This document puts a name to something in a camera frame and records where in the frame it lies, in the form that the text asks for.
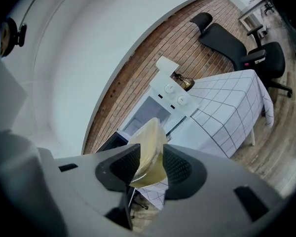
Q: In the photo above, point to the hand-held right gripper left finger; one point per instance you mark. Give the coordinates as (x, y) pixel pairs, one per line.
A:
(118, 167)

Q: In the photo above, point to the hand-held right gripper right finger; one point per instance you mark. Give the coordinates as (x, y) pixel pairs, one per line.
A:
(180, 169)

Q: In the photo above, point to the translucent yellowish food container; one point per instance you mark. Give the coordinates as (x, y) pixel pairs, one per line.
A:
(150, 144)

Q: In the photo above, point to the white microwave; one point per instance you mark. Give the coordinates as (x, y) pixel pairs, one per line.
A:
(175, 95)

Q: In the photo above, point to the table with checked white tablecloth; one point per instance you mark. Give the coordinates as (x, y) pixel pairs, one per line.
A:
(224, 102)

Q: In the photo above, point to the brass table bell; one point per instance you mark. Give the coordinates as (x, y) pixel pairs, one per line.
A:
(188, 84)

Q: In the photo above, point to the white desk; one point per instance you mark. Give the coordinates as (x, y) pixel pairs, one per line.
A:
(252, 9)

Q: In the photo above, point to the small black office chair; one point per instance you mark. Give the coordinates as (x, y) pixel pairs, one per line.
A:
(269, 9)

